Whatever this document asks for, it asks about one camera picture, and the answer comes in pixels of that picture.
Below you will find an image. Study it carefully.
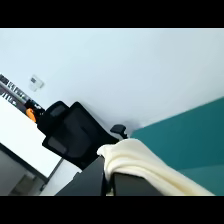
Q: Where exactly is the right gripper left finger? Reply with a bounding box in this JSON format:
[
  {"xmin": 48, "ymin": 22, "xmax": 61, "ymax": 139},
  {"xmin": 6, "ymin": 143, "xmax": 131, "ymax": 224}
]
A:
[{"xmin": 55, "ymin": 155, "xmax": 108, "ymax": 197}]

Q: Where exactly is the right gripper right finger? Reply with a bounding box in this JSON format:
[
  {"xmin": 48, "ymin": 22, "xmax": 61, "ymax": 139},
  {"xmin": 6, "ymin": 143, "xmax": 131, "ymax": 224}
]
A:
[{"xmin": 111, "ymin": 171, "xmax": 165, "ymax": 197}]

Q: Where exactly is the cream shirt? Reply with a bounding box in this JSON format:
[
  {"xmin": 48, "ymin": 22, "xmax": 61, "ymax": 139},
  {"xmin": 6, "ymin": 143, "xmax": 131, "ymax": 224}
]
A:
[{"xmin": 96, "ymin": 138, "xmax": 215, "ymax": 197}]

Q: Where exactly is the black office chair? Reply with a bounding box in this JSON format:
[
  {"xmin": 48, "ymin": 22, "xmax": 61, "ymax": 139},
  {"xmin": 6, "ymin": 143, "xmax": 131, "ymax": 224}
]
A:
[{"xmin": 36, "ymin": 100, "xmax": 130, "ymax": 171}]

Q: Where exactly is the white wall box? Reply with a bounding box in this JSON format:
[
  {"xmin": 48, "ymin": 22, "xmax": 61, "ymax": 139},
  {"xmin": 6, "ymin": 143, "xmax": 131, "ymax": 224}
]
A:
[{"xmin": 28, "ymin": 74, "xmax": 45, "ymax": 92}]

